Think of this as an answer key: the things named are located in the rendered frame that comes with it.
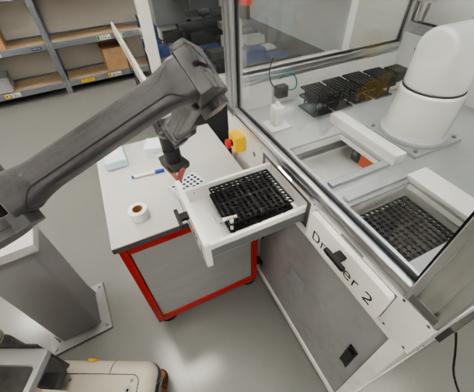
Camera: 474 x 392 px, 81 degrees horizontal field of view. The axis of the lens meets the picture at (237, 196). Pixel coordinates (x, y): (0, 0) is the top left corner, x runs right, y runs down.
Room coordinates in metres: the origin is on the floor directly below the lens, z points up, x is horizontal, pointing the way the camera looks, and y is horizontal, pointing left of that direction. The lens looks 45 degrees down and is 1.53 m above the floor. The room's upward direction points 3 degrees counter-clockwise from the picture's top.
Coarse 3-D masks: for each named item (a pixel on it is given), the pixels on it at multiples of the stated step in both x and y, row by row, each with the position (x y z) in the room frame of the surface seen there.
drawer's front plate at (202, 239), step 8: (176, 184) 0.67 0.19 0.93; (176, 192) 0.68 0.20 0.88; (184, 192) 0.63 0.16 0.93; (184, 200) 0.60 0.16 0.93; (184, 208) 0.60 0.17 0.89; (192, 208) 0.56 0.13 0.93; (192, 216) 0.53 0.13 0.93; (192, 224) 0.52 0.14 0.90; (192, 232) 0.55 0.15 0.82; (200, 232) 0.47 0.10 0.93; (200, 240) 0.45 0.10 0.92; (200, 248) 0.47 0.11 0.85; (208, 248) 0.43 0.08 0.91; (208, 256) 0.42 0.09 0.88; (208, 264) 0.42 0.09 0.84
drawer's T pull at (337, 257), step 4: (324, 248) 0.41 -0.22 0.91; (328, 248) 0.41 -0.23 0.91; (328, 252) 0.40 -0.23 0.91; (336, 252) 0.40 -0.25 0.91; (340, 252) 0.40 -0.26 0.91; (328, 256) 0.39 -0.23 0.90; (332, 256) 0.38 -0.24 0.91; (336, 256) 0.38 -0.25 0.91; (340, 256) 0.38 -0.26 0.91; (344, 256) 0.38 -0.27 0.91; (332, 260) 0.38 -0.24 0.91; (336, 260) 0.37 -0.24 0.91; (340, 260) 0.37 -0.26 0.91; (344, 260) 0.38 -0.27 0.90; (336, 264) 0.36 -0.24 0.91; (340, 264) 0.36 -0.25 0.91; (340, 268) 0.35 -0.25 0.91; (344, 268) 0.35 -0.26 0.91
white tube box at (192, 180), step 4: (192, 172) 0.89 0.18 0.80; (188, 176) 0.86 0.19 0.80; (192, 176) 0.86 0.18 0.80; (196, 176) 0.86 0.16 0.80; (184, 180) 0.83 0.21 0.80; (188, 180) 0.83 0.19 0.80; (192, 180) 0.83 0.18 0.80; (196, 180) 0.83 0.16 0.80; (200, 180) 0.83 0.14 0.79; (204, 180) 0.83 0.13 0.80; (184, 184) 0.82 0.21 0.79; (188, 184) 0.81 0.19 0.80; (192, 184) 0.81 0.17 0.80; (196, 184) 0.81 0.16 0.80; (172, 188) 0.79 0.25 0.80; (184, 188) 0.79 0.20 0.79; (172, 192) 0.79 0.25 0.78; (176, 196) 0.77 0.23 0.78
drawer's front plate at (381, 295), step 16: (320, 224) 0.48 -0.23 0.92; (320, 240) 0.47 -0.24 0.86; (336, 240) 0.42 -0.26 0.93; (352, 256) 0.37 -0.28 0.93; (336, 272) 0.39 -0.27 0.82; (352, 272) 0.35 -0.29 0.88; (368, 272) 0.33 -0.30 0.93; (352, 288) 0.34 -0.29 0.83; (368, 288) 0.30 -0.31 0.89; (384, 288) 0.29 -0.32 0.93; (368, 304) 0.29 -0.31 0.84; (384, 304) 0.26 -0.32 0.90
